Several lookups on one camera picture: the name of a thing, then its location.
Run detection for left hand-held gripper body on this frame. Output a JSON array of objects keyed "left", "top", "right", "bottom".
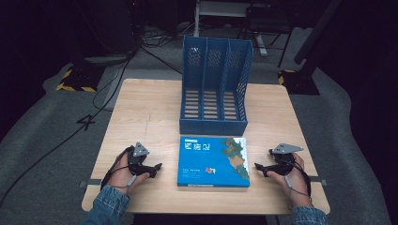
[{"left": 126, "top": 142, "right": 158, "bottom": 179}]

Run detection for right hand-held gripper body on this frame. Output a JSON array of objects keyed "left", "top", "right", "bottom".
[{"left": 264, "top": 142, "right": 305, "bottom": 178}]

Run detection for person's right hand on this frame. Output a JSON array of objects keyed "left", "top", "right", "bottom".
[{"left": 266, "top": 152, "right": 314, "bottom": 209}]

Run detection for person's left hand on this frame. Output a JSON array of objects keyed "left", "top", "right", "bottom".
[{"left": 106, "top": 147, "right": 151, "bottom": 197}]

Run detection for blue book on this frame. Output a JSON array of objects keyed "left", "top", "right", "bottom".
[{"left": 176, "top": 135, "right": 252, "bottom": 188}]

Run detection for blue plastic file rack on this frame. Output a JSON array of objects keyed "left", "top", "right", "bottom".
[{"left": 178, "top": 35, "right": 254, "bottom": 137}]

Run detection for yellow black striped stand base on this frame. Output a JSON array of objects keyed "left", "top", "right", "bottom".
[
  {"left": 277, "top": 68, "right": 321, "bottom": 96},
  {"left": 55, "top": 65, "right": 106, "bottom": 94}
]

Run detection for black slanted pole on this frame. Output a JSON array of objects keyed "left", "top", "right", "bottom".
[{"left": 293, "top": 0, "right": 344, "bottom": 66}]

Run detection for white metal stand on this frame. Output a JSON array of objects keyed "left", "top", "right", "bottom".
[{"left": 192, "top": 0, "right": 269, "bottom": 58}]

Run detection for right hand-held gripper cable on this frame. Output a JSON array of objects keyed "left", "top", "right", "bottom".
[{"left": 277, "top": 157, "right": 313, "bottom": 211}]

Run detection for hand-held gripper cable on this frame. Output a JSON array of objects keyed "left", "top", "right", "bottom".
[
  {"left": 277, "top": 157, "right": 313, "bottom": 211},
  {"left": 99, "top": 145, "right": 139, "bottom": 191}
]

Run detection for left hand-held gripper cable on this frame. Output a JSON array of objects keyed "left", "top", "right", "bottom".
[{"left": 99, "top": 145, "right": 139, "bottom": 191}]

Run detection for grey metal table bracket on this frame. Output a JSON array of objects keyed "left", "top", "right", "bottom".
[
  {"left": 309, "top": 175, "right": 329, "bottom": 188},
  {"left": 78, "top": 178, "right": 103, "bottom": 189}
]

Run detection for long black floor cable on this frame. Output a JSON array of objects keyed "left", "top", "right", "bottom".
[{"left": 0, "top": 57, "right": 134, "bottom": 208}]

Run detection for black metal frame stand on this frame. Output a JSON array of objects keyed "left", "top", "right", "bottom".
[{"left": 237, "top": 3, "right": 297, "bottom": 68}]

